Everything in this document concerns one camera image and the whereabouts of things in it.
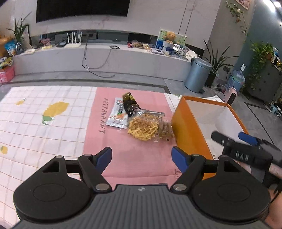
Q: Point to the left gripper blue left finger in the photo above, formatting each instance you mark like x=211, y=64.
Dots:
x=98, y=162

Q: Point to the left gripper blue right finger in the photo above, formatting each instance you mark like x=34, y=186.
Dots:
x=183, y=160

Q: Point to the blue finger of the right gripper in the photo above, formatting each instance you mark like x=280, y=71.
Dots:
x=254, y=141
x=221, y=138

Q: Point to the clear bag yellow waffles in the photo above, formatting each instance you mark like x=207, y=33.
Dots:
x=144, y=124

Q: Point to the person right hand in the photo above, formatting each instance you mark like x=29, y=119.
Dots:
x=272, y=216

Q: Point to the clear bag brown cookies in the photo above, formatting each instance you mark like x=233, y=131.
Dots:
x=165, y=130

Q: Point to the orange cardboard box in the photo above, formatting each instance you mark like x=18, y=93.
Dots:
x=195, y=119

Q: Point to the pink space heater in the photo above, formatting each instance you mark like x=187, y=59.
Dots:
x=230, y=96

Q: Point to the white carrot-stick snack packet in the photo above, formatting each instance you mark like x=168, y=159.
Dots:
x=118, y=117

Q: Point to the blue water jug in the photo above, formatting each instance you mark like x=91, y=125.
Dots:
x=236, y=79

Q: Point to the dark green snack packet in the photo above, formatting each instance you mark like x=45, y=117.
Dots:
x=129, y=103

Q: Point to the dark grey drawer cabinet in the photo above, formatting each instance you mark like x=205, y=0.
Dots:
x=266, y=88

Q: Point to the grey pedal trash bin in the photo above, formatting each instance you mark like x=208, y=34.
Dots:
x=197, y=75

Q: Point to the long-leaf potted plant right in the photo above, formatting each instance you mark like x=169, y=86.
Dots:
x=217, y=61

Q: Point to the trailing green ivy plant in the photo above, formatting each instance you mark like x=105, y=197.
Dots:
x=262, y=53

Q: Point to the grey marble tv console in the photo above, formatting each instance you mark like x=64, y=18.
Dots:
x=100, y=58

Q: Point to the green calendar card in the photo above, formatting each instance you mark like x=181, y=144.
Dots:
x=176, y=47

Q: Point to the brown teddy bear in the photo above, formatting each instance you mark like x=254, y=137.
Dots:
x=169, y=37

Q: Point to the white wifi router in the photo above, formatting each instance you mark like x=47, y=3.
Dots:
x=73, y=40

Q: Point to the snack pile on console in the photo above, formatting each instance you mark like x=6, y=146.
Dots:
x=139, y=45

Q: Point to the pink storage box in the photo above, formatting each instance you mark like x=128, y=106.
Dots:
x=6, y=74

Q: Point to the potted plant left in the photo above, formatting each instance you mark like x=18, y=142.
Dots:
x=18, y=30

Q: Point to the framed wall picture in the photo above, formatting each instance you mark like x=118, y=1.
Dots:
x=244, y=3

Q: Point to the black wall television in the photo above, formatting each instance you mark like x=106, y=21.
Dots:
x=54, y=9

